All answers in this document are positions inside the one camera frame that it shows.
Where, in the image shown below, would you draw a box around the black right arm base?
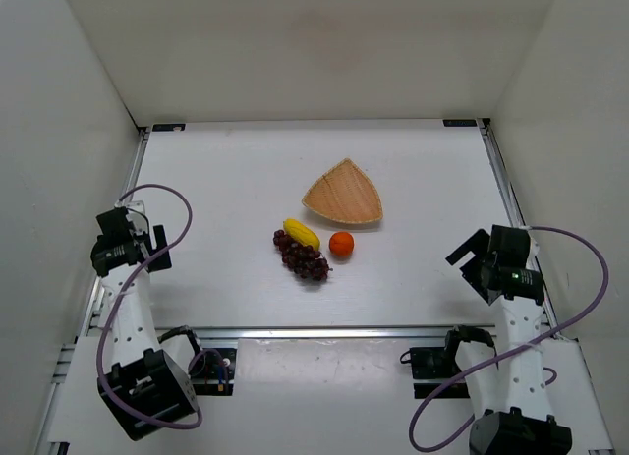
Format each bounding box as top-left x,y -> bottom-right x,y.
399,325 -> 495,400

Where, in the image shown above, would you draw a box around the yellow fake banana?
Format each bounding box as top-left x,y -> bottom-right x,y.
283,218 -> 320,251

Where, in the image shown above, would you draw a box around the aluminium rail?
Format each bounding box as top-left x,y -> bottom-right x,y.
76,324 -> 561,342
477,118 -> 558,328
81,126 -> 149,336

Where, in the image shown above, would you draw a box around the orange fake orange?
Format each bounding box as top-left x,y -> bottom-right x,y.
328,231 -> 355,258

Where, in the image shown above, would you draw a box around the aluminium front rail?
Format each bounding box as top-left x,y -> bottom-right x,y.
76,324 -> 561,342

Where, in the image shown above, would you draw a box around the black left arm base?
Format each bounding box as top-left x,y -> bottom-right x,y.
157,326 -> 237,397

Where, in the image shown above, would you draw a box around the aluminium right side rail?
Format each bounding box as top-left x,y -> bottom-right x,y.
477,118 -> 558,328

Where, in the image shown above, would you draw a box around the dark red fake grapes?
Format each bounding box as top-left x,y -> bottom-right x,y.
273,230 -> 333,281

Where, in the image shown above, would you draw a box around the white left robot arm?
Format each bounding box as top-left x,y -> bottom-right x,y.
90,200 -> 199,441

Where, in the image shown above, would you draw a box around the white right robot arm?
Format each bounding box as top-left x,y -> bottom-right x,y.
446,225 -> 573,454

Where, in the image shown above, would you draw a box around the woven triangular fruit basket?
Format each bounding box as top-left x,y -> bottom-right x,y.
302,158 -> 383,225

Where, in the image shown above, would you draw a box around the aluminium left side rail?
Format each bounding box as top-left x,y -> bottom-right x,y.
81,126 -> 149,336

